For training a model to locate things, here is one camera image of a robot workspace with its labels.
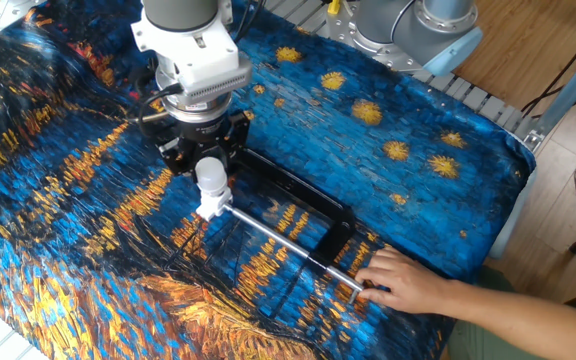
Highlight aluminium frame post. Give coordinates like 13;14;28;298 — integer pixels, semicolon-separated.
522;44;576;151

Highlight white light bulb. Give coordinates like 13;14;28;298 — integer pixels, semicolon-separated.
194;156;229;197

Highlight person's right forearm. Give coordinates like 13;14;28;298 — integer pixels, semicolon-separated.
440;277;576;360

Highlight black floor cable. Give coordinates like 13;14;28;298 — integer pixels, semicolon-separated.
520;14;576;119

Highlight starry night painting tablecloth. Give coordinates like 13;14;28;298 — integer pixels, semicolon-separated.
0;0;538;360

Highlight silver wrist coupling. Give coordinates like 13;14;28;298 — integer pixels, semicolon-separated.
155;67;234;125

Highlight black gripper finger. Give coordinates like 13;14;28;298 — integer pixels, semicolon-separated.
225;112;252;174
157;138;200;177

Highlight green trousers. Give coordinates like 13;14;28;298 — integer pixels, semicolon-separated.
447;264;569;360

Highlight silver cable connector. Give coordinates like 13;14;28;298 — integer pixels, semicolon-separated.
126;112;169;124

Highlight person's right hand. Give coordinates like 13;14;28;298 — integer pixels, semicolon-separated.
355;246;453;317

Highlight white wrist mount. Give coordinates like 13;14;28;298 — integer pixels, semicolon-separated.
131;0;254;109

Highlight black C-clamp with silver screw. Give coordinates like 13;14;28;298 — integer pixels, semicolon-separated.
222;145;369;306

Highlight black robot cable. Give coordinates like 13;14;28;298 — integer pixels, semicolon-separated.
135;0;269;139

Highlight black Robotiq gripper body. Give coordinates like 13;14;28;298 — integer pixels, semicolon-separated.
173;115;235;162

